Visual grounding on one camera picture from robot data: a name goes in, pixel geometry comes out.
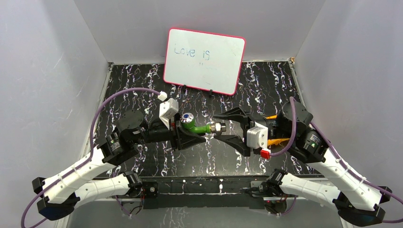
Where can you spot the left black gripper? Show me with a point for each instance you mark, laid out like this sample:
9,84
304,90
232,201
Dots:
177,135

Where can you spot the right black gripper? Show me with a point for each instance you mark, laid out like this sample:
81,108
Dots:
237,114

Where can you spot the silver hex nut fitting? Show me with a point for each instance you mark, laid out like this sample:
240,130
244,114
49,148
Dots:
218,128

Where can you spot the green water faucet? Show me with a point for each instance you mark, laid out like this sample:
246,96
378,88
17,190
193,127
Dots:
188,122

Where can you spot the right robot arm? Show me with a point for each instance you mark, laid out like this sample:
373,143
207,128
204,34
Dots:
348,193

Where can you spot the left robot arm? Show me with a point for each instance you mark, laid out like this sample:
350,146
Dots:
76,185

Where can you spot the orange parts bin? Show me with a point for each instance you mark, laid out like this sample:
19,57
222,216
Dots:
276,136

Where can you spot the pink framed whiteboard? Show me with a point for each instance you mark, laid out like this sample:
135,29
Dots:
203,60

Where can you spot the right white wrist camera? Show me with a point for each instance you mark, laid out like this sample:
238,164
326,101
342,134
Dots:
257,139

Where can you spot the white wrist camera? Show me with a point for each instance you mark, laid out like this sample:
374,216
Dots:
257,139
168,109

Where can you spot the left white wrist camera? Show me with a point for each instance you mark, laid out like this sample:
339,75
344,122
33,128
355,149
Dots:
168,109

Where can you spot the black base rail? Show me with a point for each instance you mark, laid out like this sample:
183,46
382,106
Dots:
204,192

